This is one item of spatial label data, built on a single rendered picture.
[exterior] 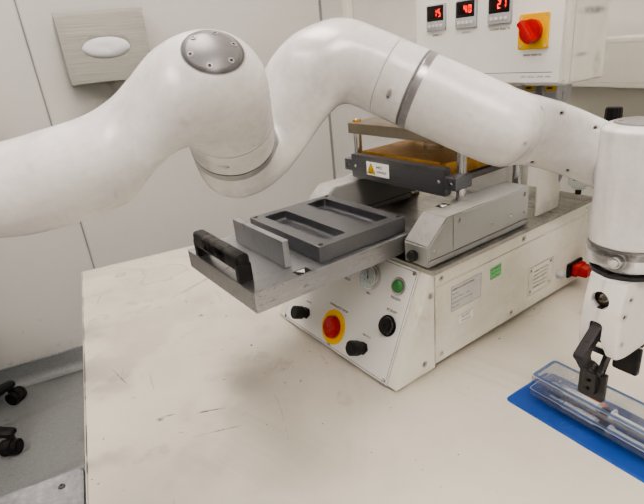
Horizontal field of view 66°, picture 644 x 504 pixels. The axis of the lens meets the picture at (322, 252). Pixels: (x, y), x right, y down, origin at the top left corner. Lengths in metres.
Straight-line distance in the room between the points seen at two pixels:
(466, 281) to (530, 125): 0.32
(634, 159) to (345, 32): 0.33
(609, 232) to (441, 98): 0.23
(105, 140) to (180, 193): 1.81
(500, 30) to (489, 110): 0.45
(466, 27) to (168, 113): 0.69
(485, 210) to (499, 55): 0.31
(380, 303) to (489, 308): 0.20
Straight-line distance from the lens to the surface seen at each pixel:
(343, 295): 0.87
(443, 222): 0.75
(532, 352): 0.91
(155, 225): 2.35
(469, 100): 0.57
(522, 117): 0.58
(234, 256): 0.65
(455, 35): 1.07
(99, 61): 2.12
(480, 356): 0.88
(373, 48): 0.59
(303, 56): 0.60
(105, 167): 0.53
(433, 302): 0.77
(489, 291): 0.88
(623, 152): 0.59
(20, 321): 2.49
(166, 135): 0.50
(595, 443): 0.76
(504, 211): 0.87
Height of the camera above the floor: 1.25
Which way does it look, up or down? 22 degrees down
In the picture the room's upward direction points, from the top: 6 degrees counter-clockwise
